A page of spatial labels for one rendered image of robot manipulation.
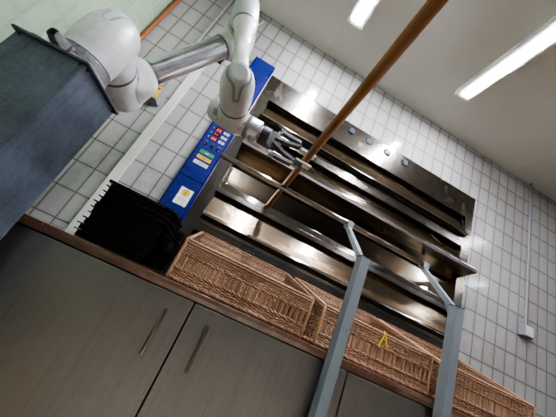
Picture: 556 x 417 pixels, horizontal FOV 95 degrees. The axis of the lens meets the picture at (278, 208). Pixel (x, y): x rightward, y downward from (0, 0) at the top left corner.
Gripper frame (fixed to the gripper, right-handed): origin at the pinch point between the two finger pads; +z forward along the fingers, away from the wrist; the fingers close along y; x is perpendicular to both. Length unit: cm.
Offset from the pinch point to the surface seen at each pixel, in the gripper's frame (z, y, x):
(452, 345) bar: 86, 39, -4
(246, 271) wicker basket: -0.3, 47.4, -13.4
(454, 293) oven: 148, -7, -66
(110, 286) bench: -37, 70, -7
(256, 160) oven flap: -19, -20, -55
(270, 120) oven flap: -24, -53, -58
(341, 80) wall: 9, -124, -63
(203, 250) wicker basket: -18, 47, -13
